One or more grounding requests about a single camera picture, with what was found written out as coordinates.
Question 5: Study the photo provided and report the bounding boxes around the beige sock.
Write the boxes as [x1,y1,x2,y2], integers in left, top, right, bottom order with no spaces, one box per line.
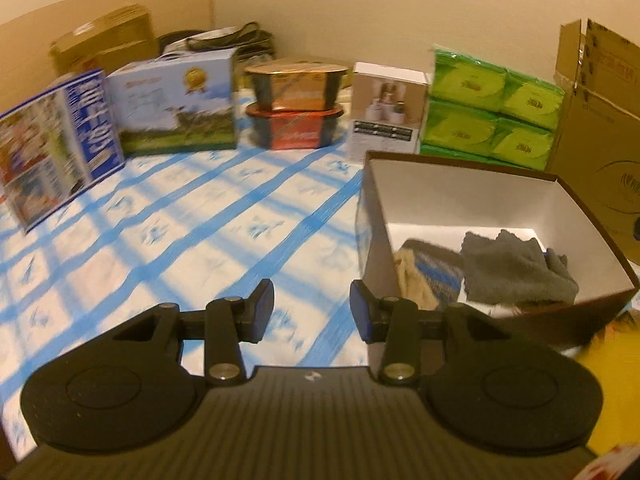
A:
[394,249,439,311]

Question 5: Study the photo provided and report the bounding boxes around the striped brown knit hat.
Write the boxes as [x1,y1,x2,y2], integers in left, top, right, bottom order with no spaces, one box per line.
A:
[401,238,464,310]

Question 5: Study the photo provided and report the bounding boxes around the grey fluffy towel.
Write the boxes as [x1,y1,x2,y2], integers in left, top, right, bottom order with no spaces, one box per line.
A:
[460,230,579,307]

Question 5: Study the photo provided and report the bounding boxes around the blue white checked bedspread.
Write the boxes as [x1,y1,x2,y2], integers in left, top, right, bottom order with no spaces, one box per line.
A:
[1,117,367,456]

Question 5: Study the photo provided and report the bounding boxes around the brown open cardboard box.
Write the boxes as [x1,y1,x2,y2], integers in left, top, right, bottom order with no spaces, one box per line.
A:
[356,152,639,348]

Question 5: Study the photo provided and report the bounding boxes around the white product box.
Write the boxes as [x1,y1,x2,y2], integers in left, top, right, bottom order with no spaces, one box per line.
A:
[346,62,430,164]

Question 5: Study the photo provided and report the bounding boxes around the stacked orange food bowls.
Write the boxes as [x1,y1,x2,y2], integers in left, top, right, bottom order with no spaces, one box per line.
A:
[245,58,348,151]

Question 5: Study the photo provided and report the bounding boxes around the cow picture milk box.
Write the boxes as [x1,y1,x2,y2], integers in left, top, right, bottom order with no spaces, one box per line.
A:
[106,49,238,157]

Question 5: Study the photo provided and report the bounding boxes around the green tissue pack bundle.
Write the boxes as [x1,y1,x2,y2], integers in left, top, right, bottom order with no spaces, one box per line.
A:
[420,47,565,171]

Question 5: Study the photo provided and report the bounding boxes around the orange juice bottle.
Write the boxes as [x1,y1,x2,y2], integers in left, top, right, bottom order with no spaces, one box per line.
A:
[576,310,640,454]

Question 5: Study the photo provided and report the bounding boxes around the large brown cardboard box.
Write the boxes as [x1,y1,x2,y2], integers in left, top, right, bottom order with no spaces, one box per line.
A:
[551,20,640,261]

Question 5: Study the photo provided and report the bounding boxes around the brown box on headboard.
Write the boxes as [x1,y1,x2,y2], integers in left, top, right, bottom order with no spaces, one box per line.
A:
[49,4,160,76]

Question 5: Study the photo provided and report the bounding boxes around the wooden headboard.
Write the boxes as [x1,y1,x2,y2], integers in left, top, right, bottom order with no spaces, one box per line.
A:
[1,0,214,112]

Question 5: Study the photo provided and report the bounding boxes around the black cables bundle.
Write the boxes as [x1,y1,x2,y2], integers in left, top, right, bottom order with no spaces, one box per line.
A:
[158,20,278,74]

